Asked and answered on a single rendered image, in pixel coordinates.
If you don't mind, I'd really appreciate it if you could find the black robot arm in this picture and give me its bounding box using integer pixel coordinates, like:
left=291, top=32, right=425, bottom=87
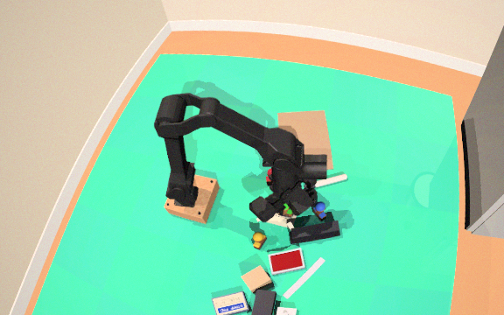
left=154, top=93, right=327, bottom=215

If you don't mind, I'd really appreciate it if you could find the light grey flat bar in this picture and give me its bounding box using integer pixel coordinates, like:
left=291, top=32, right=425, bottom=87
left=283, top=257, right=325, bottom=299

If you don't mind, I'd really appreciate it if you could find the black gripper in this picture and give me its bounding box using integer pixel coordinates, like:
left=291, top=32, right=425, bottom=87
left=249, top=174, right=317, bottom=223

